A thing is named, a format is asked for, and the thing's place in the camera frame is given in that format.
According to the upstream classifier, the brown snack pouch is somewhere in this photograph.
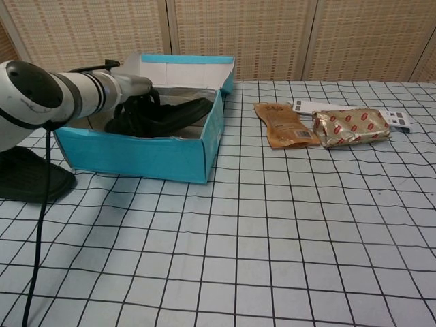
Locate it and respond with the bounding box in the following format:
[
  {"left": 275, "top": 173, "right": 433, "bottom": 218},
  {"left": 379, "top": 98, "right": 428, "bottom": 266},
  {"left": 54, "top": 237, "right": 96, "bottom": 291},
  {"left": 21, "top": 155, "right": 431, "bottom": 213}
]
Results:
[{"left": 253, "top": 102, "right": 321, "bottom": 151}]

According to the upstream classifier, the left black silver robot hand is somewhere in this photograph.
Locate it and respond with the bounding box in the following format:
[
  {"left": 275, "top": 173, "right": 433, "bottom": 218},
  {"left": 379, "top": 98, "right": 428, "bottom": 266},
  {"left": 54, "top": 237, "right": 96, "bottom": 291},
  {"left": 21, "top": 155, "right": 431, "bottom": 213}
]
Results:
[{"left": 114, "top": 75, "right": 161, "bottom": 137}]

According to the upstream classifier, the blue cardboard shoe box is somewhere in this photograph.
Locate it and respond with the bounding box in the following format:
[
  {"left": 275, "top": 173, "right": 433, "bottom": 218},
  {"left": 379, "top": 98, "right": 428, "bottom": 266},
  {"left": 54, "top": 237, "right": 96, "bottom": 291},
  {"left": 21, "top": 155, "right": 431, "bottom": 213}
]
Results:
[{"left": 53, "top": 52, "right": 236, "bottom": 185}]

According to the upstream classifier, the black slipper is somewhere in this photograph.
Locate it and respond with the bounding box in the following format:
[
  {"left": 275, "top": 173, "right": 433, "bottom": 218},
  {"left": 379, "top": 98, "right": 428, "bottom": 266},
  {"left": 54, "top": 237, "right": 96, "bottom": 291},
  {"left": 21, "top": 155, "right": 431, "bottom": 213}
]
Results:
[
  {"left": 0, "top": 146, "right": 76, "bottom": 204},
  {"left": 104, "top": 97, "right": 214, "bottom": 139}
]

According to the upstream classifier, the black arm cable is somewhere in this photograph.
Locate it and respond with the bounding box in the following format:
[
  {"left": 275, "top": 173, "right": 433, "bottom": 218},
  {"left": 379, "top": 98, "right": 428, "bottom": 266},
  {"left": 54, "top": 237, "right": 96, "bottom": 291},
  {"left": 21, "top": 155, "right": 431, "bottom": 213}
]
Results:
[{"left": 22, "top": 59, "right": 122, "bottom": 327}]

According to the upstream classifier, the woven bamboo folding screen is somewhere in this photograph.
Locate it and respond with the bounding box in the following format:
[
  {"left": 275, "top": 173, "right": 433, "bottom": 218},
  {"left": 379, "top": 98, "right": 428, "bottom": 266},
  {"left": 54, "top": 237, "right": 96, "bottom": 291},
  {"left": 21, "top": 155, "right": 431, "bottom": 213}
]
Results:
[{"left": 0, "top": 0, "right": 436, "bottom": 83}]

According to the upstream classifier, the white paper strip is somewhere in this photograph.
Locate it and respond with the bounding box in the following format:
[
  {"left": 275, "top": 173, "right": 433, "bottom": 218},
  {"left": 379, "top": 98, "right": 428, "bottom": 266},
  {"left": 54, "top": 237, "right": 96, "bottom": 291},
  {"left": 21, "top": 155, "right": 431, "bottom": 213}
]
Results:
[
  {"left": 293, "top": 99, "right": 409, "bottom": 120},
  {"left": 298, "top": 108, "right": 413, "bottom": 134}
]

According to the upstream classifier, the blue checkered tablecloth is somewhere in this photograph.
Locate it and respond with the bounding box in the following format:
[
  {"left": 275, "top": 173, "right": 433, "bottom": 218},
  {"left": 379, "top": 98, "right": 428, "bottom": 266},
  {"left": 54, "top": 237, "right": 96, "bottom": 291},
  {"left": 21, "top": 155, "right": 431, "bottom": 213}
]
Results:
[{"left": 0, "top": 80, "right": 436, "bottom": 327}]

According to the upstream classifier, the gold foil packet red print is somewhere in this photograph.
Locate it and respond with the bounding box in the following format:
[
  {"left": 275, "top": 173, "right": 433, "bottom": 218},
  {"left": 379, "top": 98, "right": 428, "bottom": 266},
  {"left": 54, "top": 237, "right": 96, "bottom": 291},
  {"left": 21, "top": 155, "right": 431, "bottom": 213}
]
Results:
[{"left": 311, "top": 107, "right": 392, "bottom": 150}]

